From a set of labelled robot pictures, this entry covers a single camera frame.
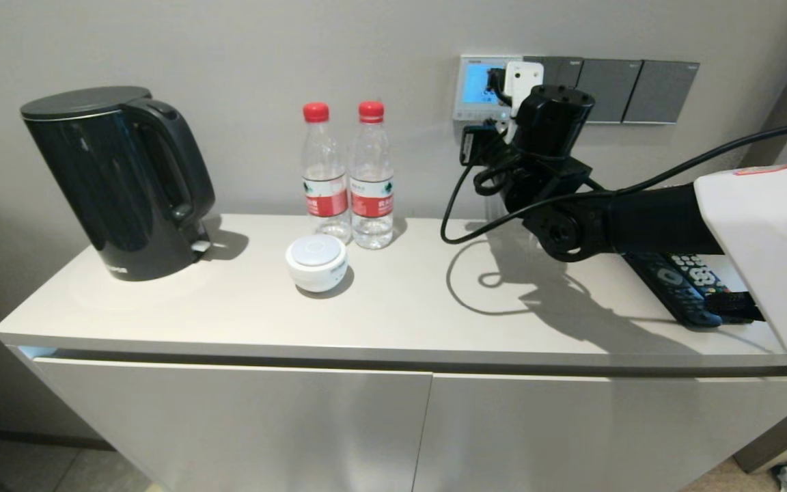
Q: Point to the red-capped water bottle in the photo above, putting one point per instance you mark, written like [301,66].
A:
[325,198]
[371,198]

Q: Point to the wall thermostat blue display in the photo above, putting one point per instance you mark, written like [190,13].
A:
[470,85]

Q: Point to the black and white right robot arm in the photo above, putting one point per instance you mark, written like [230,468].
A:
[653,219]

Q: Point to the black electric kettle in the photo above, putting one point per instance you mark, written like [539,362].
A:
[120,198]

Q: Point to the grey three-rocker switch panel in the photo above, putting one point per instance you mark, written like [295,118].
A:
[564,72]

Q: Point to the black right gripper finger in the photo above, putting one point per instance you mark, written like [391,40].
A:
[470,145]
[488,145]

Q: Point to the black remote control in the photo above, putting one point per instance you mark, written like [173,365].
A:
[697,273]
[673,294]

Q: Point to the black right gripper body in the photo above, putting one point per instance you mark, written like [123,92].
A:
[511,150]

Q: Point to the dark brown baseboard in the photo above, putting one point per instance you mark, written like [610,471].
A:
[24,437]

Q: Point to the white round puck device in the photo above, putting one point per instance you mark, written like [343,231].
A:
[316,263]

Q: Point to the grey sideboard cabinet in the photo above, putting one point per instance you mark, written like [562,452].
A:
[400,301]

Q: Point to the grey cabinet door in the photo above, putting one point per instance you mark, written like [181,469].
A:
[229,430]
[605,437]

